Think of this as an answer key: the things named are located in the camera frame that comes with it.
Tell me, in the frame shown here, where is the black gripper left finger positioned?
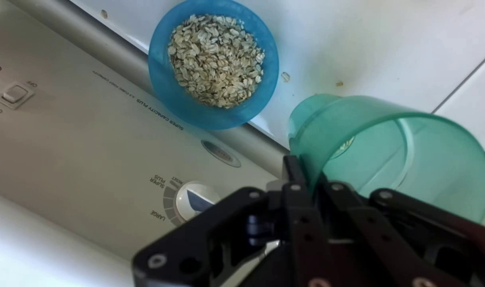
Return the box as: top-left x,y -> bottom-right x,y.
133,155 -> 329,287

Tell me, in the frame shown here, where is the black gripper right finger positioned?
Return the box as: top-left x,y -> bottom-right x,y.
319,181 -> 485,287

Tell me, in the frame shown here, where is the teal green plastic cup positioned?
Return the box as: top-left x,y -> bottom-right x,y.
289,95 -> 485,224

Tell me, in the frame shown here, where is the white washing machine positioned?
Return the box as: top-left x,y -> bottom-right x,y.
0,0 -> 485,287

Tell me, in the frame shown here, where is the washer timer knob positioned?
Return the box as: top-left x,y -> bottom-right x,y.
163,182 -> 222,225

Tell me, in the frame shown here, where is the blue bowl with oats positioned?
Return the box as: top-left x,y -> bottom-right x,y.
149,0 -> 280,131

